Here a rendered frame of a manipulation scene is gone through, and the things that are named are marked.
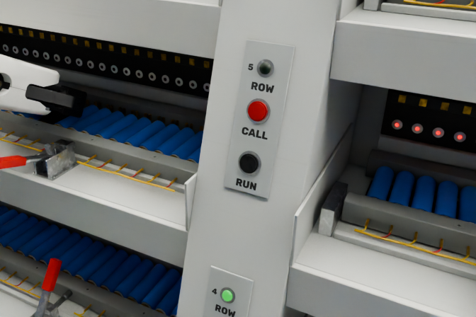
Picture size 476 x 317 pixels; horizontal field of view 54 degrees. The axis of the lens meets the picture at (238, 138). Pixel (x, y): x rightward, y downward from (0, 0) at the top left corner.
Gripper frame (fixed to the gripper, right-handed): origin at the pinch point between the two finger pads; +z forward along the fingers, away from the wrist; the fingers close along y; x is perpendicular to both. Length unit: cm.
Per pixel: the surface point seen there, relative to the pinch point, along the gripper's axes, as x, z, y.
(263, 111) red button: -2.7, -9.0, -28.4
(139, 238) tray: 11.1, -4.5, -17.7
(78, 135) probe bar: 3.5, -1.3, -5.1
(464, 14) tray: -13.2, -6.0, -40.9
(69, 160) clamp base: 6.2, -2.8, -6.0
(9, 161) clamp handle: 6.8, -10.3, -5.7
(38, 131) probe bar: 4.1, -2.0, -0.1
